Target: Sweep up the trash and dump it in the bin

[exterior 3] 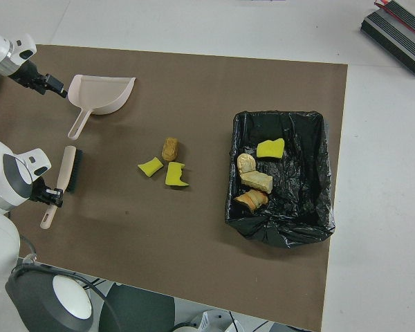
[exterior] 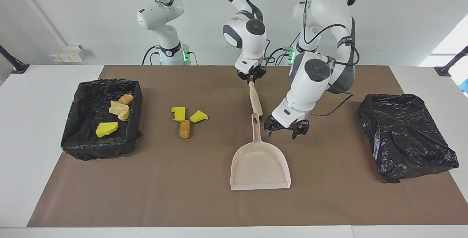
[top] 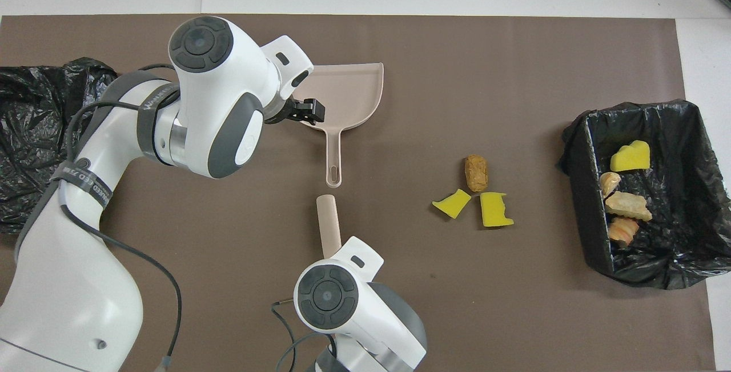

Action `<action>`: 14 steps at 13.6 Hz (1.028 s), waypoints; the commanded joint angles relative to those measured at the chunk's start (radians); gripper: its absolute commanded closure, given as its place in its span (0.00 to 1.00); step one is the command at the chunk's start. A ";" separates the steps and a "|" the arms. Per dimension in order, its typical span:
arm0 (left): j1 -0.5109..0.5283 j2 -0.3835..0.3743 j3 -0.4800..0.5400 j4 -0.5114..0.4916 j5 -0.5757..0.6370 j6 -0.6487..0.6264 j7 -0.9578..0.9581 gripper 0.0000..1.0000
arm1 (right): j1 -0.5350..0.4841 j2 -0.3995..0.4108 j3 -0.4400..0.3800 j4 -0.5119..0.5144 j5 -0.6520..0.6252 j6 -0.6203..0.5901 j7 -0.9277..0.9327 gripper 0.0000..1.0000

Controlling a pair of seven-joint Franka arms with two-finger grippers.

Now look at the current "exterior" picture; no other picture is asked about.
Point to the brown cork chunk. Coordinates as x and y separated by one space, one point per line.
185 129

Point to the yellow wedge sponge piece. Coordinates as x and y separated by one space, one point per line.
198 116

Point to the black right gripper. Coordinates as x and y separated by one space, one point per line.
252 72

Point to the blue white package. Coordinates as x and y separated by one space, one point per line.
465 86

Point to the yellow notched sponge piece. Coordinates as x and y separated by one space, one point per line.
178 114

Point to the black clamp stand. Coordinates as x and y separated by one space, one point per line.
20 68
444 70

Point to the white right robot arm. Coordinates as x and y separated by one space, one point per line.
252 44

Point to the beige hand brush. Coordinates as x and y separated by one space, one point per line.
255 99

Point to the black bag covered bin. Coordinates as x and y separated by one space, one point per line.
402 135

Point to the pale greenish foam chunk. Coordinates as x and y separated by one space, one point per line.
124 116
117 107

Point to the orange striped foam chunk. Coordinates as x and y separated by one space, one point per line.
126 99

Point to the brown table mat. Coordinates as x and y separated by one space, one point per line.
234 208

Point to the yellow sponge chunk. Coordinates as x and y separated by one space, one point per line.
106 129

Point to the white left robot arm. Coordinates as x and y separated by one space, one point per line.
310 84

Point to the beige plastic dustpan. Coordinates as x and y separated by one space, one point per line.
259 168

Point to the black bag lined open bin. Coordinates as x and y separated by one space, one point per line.
84 146

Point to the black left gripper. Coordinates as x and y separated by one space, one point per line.
289 125

